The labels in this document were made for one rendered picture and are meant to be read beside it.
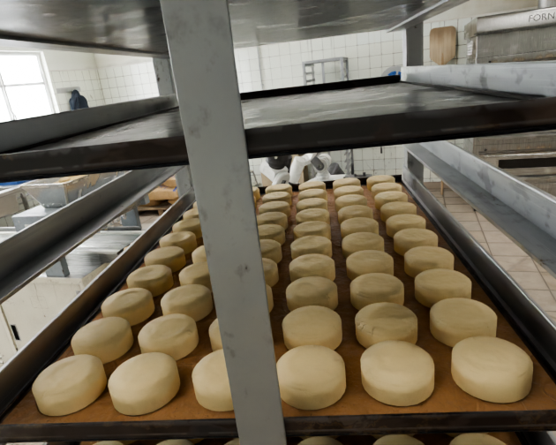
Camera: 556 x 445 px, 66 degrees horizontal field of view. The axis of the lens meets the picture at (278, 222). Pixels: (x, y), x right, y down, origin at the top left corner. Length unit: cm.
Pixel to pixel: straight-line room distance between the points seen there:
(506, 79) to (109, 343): 40
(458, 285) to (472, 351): 10
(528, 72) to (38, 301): 259
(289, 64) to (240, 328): 603
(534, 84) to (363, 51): 570
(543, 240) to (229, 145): 23
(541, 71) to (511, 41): 472
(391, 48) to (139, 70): 371
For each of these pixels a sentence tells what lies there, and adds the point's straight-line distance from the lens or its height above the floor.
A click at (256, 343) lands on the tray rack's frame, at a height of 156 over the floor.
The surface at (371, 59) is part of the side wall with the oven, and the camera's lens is 604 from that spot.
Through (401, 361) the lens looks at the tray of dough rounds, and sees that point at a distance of 32.
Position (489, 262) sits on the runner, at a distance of 47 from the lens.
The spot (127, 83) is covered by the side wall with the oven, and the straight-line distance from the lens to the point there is 738.
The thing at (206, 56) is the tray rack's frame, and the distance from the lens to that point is 21.
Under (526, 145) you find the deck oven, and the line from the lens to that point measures 521.
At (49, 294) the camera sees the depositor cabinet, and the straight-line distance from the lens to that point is 264.
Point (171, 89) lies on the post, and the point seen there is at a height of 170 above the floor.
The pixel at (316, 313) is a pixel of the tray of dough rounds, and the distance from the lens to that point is 38.
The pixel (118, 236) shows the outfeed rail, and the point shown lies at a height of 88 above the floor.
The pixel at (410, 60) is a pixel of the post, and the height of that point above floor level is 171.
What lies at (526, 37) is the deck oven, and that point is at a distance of 510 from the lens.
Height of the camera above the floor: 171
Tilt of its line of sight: 19 degrees down
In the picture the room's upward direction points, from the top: 7 degrees counter-clockwise
